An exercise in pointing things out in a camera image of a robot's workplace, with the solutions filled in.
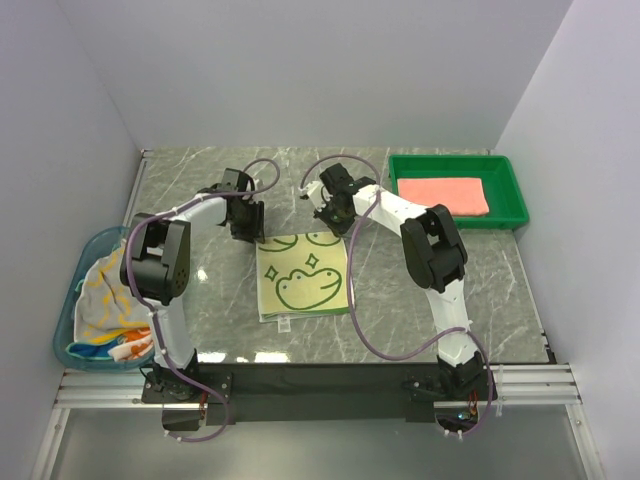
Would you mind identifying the yellow green patterned towel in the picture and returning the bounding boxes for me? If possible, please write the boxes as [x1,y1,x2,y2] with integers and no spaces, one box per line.
[256,231,349,323]

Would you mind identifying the salmon pink towel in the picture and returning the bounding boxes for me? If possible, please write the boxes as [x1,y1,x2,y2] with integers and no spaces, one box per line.
[397,177,490,217]

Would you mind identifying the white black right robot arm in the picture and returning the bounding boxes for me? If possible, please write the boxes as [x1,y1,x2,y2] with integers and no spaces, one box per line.
[300,163,492,400]

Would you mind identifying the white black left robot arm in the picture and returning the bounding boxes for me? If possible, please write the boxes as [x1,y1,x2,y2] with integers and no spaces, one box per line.
[120,168,265,402]

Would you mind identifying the teal plastic basket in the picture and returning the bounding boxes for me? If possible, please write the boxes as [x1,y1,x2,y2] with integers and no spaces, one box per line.
[52,226,154,373]

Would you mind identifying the green plastic tray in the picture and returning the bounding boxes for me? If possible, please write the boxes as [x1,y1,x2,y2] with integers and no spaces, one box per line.
[388,154,529,230]

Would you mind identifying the grey yellow patterned towel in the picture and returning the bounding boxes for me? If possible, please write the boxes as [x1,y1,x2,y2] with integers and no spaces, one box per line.
[73,240,150,345]

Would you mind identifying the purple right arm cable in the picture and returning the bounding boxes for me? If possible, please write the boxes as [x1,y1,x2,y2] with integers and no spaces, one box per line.
[298,154,497,437]

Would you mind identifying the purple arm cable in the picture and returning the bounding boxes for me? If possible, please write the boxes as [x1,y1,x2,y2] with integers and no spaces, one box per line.
[119,158,281,443]
[298,154,497,437]

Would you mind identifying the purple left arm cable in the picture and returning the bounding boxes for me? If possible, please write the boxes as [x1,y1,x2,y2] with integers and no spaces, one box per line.
[119,158,281,443]

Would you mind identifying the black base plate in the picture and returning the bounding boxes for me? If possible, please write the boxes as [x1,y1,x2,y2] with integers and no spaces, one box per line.
[141,363,497,425]

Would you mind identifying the aluminium mounting rail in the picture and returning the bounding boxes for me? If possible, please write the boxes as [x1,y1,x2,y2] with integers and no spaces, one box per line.
[54,363,582,409]

